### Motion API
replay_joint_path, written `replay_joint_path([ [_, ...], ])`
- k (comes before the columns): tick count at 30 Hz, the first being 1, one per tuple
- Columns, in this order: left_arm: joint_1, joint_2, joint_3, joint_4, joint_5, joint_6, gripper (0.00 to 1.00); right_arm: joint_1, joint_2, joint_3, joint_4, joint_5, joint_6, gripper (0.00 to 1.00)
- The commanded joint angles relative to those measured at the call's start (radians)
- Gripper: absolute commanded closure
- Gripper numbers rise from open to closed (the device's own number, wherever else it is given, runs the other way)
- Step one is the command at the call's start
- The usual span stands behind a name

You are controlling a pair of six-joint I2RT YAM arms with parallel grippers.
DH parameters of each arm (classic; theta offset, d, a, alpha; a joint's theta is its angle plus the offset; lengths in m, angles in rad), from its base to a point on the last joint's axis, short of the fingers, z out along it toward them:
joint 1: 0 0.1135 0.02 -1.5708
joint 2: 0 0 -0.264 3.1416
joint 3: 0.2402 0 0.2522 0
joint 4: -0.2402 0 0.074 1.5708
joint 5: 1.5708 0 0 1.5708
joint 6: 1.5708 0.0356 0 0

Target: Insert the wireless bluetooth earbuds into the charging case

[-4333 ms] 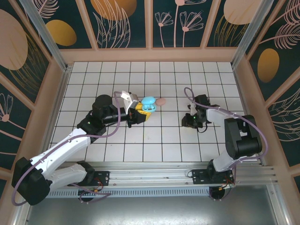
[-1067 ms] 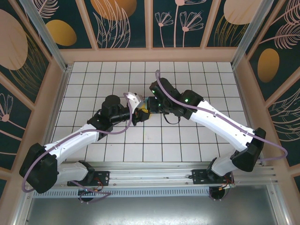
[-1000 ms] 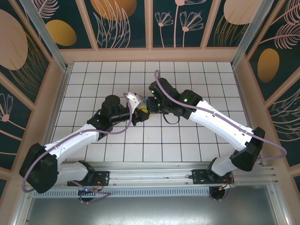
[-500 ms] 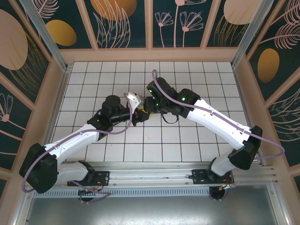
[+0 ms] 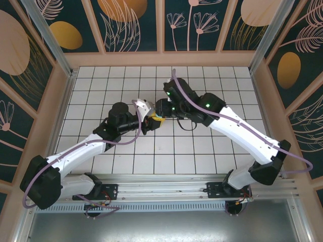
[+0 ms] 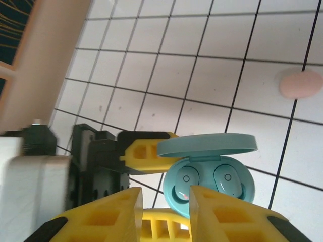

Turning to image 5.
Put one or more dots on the aluminium table edge rail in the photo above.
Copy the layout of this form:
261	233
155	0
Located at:
263	113
63	113

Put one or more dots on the wall panel peach disc gold leaf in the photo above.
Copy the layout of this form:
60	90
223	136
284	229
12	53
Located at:
252	12

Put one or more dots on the wall panel orange circle leaves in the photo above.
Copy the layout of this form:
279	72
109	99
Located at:
121	12

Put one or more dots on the wall panel with golden oval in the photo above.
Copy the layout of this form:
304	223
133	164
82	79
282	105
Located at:
65	35

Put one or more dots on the aluminium frame rail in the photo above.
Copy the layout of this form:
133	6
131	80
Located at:
301	221
24	235

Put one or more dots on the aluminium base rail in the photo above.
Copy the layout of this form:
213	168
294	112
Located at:
164	189

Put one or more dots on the wall panel pink leaf lines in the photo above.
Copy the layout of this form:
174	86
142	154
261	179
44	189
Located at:
310	131

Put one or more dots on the wall panel with pink flowers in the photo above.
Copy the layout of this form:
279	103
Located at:
191	30

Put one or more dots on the wall panel single pink flower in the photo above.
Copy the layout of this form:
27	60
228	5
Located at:
12	141

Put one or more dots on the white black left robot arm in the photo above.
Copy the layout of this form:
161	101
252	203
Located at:
83	153

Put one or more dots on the wall panel large peach circle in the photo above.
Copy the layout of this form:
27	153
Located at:
12	45

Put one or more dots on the wall panel golden oval feather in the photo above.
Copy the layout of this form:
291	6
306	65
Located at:
289	70

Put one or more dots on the aluminium frame post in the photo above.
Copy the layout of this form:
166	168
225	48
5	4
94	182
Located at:
270	37
53	43

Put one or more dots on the grey metal sheet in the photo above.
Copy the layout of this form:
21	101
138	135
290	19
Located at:
164	227

